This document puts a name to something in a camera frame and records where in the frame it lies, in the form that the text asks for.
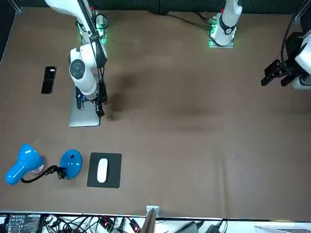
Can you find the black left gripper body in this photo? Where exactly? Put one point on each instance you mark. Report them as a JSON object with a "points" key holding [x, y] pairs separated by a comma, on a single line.
{"points": [[294, 48]]}

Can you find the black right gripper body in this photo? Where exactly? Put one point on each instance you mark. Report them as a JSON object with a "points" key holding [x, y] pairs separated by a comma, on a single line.
{"points": [[97, 102]]}

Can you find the grey laptop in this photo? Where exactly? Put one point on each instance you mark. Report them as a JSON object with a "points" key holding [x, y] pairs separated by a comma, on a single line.
{"points": [[83, 119]]}

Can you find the blue desk lamp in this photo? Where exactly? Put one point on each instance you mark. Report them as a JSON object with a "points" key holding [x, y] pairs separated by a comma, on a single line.
{"points": [[19, 165]]}

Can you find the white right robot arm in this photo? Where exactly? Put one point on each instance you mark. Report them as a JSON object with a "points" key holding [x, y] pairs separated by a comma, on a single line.
{"points": [[87, 85]]}

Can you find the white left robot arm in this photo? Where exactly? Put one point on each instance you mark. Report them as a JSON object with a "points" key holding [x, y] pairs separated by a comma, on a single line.
{"points": [[227, 21]]}

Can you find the black folding phone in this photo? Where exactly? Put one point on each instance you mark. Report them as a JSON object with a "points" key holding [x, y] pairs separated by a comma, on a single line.
{"points": [[48, 85]]}

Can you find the white computer mouse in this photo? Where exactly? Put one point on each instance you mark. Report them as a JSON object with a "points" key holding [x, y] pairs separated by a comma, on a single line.
{"points": [[102, 170]]}

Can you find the dark mouse pad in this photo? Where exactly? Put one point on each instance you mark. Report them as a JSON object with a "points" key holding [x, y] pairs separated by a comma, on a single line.
{"points": [[114, 170]]}

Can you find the black device with red light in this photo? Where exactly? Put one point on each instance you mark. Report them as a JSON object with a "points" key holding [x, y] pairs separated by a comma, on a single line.
{"points": [[105, 222], [135, 227]]}

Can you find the black labelled power brick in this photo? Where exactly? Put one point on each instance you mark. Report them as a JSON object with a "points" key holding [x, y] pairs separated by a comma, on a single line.
{"points": [[22, 223]]}

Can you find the grey power adapter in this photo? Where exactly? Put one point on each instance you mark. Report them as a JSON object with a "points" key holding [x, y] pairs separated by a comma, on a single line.
{"points": [[190, 228]]}

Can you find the small black power adapter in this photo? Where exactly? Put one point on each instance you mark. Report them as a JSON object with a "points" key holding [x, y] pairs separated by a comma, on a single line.
{"points": [[215, 229]]}

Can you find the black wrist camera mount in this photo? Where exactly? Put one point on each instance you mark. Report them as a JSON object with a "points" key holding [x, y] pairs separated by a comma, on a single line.
{"points": [[79, 102]]}

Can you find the aluminium frame rail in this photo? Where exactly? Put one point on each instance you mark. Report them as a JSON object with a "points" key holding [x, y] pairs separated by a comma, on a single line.
{"points": [[18, 7], [300, 14]]}

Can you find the aluminium frame post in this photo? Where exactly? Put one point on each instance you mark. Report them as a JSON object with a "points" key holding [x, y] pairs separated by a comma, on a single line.
{"points": [[149, 223]]}

